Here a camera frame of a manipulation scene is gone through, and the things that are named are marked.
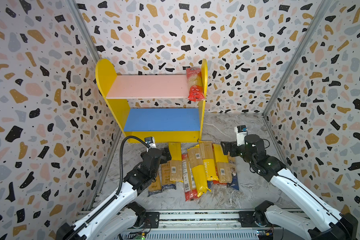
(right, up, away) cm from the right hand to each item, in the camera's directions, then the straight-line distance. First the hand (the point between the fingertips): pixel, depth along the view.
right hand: (227, 138), depth 75 cm
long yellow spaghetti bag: (-14, -21, +5) cm, 26 cm away
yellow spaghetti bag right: (+1, -19, +10) cm, 22 cm away
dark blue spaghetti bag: (-32, -25, +8) cm, 42 cm away
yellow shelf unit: (-34, +7, +19) cm, 40 cm away
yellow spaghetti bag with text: (-8, -10, +17) cm, 21 cm away
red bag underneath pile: (-3, -25, +8) cm, 26 cm away
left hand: (-34, -4, +2) cm, 34 cm away
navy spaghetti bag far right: (+6, -26, +8) cm, 28 cm away
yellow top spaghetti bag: (-27, -17, +13) cm, 35 cm away
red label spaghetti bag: (-19, -30, +4) cm, 36 cm away
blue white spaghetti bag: (-38, -27, +6) cm, 47 cm away
